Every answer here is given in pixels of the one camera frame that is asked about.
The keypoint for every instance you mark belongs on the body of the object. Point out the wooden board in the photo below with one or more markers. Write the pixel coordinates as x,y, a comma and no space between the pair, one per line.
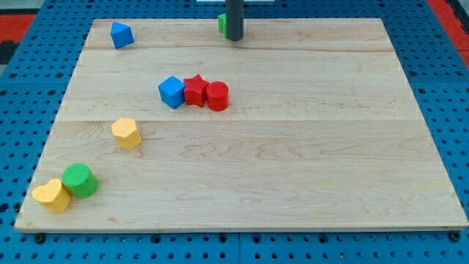
322,134

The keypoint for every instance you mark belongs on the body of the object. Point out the yellow hexagon block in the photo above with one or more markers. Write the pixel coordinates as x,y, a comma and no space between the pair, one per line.
126,133

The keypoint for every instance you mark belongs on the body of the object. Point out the blue triangular block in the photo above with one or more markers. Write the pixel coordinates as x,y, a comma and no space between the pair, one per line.
121,35

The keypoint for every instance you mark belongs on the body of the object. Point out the yellow heart block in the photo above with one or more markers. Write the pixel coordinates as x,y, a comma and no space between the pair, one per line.
53,196

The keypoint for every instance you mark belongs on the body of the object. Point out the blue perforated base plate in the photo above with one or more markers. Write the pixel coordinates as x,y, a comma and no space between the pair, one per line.
37,76

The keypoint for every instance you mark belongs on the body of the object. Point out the red star block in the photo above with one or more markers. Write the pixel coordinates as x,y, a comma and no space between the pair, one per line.
195,90

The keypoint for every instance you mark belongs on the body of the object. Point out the red cylinder block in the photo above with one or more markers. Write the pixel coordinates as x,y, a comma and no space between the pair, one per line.
217,96

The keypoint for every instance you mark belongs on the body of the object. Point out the blue cube block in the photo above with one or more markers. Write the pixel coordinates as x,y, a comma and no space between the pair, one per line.
172,92

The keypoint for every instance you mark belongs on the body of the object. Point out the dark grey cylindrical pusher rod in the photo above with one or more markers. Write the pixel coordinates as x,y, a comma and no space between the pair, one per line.
234,19

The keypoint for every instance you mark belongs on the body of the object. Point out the green cylinder block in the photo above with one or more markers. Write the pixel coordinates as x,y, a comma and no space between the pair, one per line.
79,180

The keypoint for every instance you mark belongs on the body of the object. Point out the green block behind rod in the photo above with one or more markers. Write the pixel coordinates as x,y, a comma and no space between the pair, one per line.
222,27

